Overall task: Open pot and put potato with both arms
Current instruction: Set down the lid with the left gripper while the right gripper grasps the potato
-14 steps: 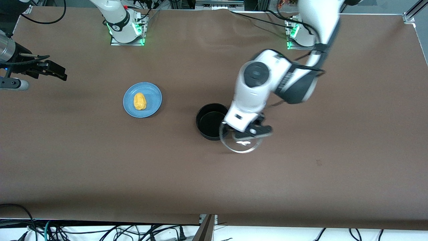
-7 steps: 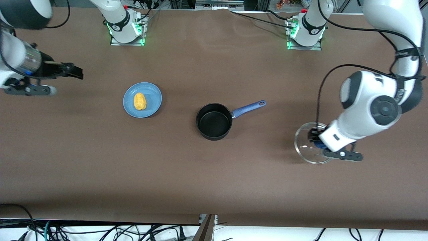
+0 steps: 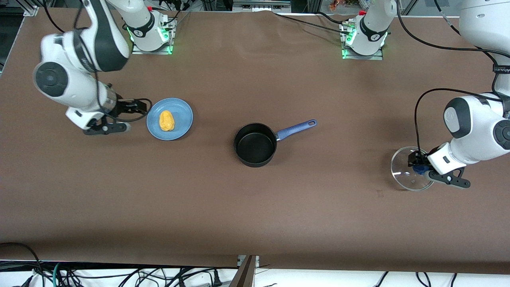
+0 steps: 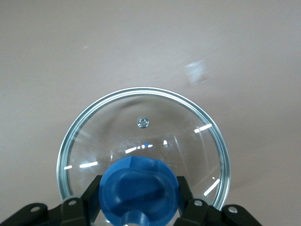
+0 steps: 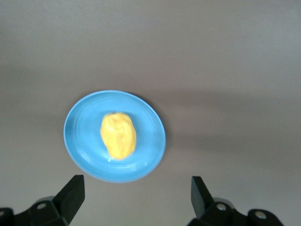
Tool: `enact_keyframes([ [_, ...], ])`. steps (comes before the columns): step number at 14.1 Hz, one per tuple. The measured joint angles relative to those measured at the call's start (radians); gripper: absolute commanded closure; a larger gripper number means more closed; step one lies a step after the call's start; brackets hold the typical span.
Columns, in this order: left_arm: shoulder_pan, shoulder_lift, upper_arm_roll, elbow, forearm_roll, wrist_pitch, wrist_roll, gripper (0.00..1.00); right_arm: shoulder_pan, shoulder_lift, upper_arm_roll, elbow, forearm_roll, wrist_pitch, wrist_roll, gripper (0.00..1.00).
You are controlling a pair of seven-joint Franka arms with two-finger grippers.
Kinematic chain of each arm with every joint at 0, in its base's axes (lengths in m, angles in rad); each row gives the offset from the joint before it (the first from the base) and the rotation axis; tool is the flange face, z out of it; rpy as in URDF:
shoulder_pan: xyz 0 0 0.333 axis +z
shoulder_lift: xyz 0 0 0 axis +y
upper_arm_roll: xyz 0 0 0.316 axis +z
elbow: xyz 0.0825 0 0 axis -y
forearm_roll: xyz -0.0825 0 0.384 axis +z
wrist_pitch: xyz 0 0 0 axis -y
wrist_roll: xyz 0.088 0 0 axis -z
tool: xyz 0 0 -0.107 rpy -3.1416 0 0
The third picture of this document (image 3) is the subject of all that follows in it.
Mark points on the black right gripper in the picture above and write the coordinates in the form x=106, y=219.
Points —
x=124, y=107

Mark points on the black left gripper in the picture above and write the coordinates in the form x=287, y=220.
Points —
x=416, y=158

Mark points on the glass lid with blue knob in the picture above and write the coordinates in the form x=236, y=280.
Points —
x=402, y=171

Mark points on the yellow potato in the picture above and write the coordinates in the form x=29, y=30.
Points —
x=166, y=121

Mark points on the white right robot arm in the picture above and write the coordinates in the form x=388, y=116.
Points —
x=79, y=52

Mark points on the blue round plate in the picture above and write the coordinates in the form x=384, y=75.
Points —
x=181, y=115

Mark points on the grey box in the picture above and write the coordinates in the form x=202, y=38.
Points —
x=259, y=4

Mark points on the brown table cover sheet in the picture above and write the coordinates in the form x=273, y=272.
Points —
x=255, y=219

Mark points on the orange toy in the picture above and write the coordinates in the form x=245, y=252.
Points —
x=334, y=4

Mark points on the black power plug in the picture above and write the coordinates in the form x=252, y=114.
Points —
x=216, y=279

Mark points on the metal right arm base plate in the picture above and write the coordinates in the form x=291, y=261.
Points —
x=169, y=48

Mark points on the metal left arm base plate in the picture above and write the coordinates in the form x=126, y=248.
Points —
x=378, y=56

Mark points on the silver metal bracket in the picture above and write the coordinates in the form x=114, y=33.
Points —
x=255, y=261

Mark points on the aluminium profile post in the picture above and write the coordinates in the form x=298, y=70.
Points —
x=245, y=275

